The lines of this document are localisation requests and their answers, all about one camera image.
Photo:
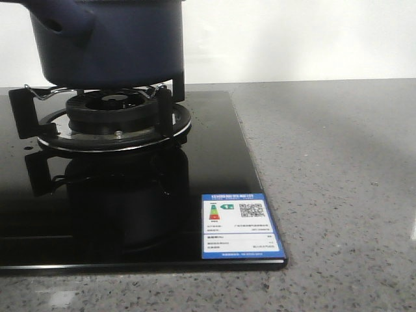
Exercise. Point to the dark blue cooking pot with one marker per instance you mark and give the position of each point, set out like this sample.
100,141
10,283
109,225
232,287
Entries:
108,44

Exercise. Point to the black pot support grate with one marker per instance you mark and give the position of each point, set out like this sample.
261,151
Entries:
53,131

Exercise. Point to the blue energy label sticker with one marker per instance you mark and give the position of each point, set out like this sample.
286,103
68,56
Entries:
238,226

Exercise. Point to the black glass gas stove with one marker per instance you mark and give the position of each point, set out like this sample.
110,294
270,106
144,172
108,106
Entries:
136,211

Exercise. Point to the black round gas burner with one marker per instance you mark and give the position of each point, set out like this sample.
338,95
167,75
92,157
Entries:
104,112

